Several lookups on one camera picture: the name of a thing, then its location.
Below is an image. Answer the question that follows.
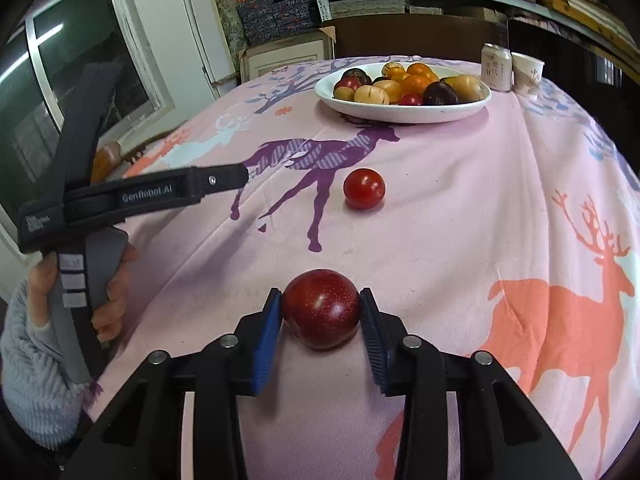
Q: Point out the grey knit sleeve forearm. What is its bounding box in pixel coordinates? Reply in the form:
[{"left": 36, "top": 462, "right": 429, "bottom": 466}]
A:
[{"left": 1, "top": 281, "right": 90, "bottom": 450}]

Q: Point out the large orange on plate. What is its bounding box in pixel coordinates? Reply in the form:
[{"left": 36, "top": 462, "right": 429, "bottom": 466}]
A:
[{"left": 400, "top": 74, "right": 439, "bottom": 96}]

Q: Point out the white oval plate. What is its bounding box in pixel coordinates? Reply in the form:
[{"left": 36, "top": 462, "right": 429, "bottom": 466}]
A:
[{"left": 314, "top": 68, "right": 492, "bottom": 125}]

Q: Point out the framed cardboard panel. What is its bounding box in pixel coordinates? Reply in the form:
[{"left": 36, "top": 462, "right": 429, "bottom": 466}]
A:
[{"left": 239, "top": 26, "right": 335, "bottom": 82}]

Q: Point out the pink drink can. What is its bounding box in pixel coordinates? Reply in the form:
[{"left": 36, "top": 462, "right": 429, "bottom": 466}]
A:
[{"left": 480, "top": 44, "right": 512, "bottom": 92}]

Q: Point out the wooden chair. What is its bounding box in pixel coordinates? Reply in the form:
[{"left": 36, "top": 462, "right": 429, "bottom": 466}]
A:
[{"left": 90, "top": 130, "right": 172, "bottom": 184}]

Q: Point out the large dark red plum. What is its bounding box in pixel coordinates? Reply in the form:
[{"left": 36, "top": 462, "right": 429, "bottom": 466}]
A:
[{"left": 282, "top": 269, "right": 360, "bottom": 351}]

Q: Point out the person left hand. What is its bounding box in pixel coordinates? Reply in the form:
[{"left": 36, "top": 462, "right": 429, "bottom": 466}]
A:
[{"left": 25, "top": 242, "right": 141, "bottom": 345}]

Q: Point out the red tomato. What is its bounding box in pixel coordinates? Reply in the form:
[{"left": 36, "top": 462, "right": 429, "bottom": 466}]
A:
[{"left": 343, "top": 168, "right": 386, "bottom": 210}]

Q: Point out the large yellow fruit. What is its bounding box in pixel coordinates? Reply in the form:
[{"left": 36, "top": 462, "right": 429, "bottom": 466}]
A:
[{"left": 447, "top": 75, "right": 486, "bottom": 103}]

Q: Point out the white paper cup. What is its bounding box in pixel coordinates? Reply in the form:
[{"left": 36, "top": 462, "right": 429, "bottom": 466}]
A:
[{"left": 511, "top": 52, "right": 544, "bottom": 99}]

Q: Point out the dark purple plum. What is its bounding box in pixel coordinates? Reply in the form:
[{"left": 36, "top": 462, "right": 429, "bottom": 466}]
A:
[{"left": 422, "top": 81, "right": 459, "bottom": 106}]

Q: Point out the pink deer tablecloth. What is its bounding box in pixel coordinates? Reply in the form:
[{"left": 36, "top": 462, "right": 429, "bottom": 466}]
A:
[{"left": 89, "top": 61, "right": 639, "bottom": 479}]

